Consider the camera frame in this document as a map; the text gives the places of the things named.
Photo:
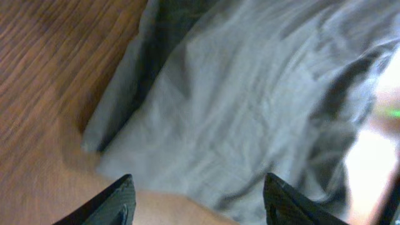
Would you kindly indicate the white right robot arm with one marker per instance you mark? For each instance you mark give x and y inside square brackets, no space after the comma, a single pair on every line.
[372,162]

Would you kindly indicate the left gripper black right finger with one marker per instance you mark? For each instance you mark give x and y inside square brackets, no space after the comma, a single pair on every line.
[286,206]

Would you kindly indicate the grey shorts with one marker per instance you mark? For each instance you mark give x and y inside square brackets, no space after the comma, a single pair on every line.
[212,95]

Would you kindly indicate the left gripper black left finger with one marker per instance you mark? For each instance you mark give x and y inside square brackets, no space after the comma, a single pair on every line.
[113,206]

